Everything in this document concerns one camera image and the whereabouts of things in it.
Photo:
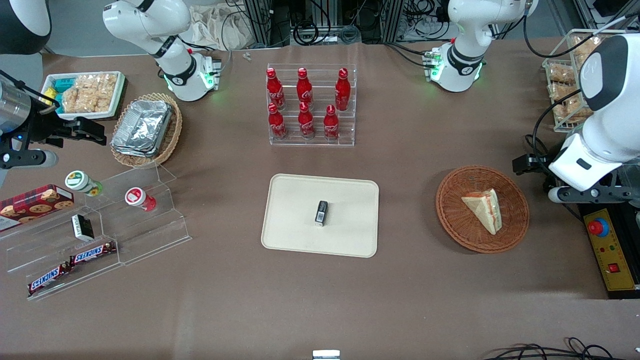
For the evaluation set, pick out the clear acrylic bottle rack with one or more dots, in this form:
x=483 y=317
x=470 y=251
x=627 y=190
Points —
x=345 y=130

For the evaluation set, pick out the white device at table edge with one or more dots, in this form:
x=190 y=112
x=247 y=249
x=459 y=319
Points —
x=326 y=355

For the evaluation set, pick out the white rectangular snack tray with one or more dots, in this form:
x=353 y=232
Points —
x=120 y=92

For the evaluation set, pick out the clear acrylic stepped stand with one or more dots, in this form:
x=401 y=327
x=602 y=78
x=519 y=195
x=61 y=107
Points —
x=150 y=235

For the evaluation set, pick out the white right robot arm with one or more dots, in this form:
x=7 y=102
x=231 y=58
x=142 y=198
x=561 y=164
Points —
x=150 y=25

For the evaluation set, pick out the stacked aluminium foil trays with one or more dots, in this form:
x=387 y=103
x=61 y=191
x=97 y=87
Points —
x=142 y=127

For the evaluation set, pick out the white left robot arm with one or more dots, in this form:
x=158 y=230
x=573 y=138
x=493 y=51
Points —
x=465 y=30

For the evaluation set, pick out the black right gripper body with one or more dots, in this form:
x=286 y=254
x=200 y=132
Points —
x=41 y=127

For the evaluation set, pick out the bagged bread roll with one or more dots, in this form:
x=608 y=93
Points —
x=562 y=92
x=585 y=47
x=570 y=114
x=561 y=74

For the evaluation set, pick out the Snickers chocolate bar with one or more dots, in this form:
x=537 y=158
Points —
x=92 y=253
x=49 y=278

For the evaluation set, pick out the red-lidded drink bottle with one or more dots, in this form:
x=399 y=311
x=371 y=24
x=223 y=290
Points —
x=137 y=197

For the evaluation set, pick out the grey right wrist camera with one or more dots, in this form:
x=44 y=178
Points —
x=30 y=159

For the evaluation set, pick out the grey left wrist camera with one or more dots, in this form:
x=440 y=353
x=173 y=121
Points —
x=590 y=194

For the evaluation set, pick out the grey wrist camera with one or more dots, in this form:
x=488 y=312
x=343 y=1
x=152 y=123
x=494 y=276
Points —
x=590 y=194
x=30 y=159

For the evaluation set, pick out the small black and white box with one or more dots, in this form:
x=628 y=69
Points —
x=82 y=227

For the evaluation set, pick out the light wicker basket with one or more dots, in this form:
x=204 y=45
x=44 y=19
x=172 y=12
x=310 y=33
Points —
x=172 y=135

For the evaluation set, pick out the yellow emergency stop box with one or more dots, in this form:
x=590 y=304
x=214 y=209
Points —
x=612 y=250

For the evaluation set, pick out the bag of rice crackers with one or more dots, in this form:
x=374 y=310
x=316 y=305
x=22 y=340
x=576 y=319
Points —
x=90 y=92

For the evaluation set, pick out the yellow snack packet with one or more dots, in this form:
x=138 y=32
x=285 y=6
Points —
x=50 y=96

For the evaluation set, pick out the green-lidded drink bottle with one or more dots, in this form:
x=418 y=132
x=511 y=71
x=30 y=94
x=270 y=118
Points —
x=80 y=182

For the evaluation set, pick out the red cookie box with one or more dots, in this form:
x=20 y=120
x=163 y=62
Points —
x=35 y=205

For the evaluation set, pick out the brown wicker basket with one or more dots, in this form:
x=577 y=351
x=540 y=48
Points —
x=460 y=225

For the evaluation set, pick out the teal snack packet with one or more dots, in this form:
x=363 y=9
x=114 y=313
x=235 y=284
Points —
x=63 y=85

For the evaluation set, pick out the red cola bottle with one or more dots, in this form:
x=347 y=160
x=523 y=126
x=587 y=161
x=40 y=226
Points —
x=304 y=90
x=331 y=126
x=274 y=90
x=342 y=91
x=306 y=124
x=276 y=125

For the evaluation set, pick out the beige plastic tray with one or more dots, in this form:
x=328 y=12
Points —
x=295 y=215

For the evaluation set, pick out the triangular sandwich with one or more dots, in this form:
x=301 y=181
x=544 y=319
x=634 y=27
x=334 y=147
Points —
x=486 y=209

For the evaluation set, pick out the white cloth bag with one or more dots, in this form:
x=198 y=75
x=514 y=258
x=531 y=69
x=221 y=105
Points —
x=220 y=27

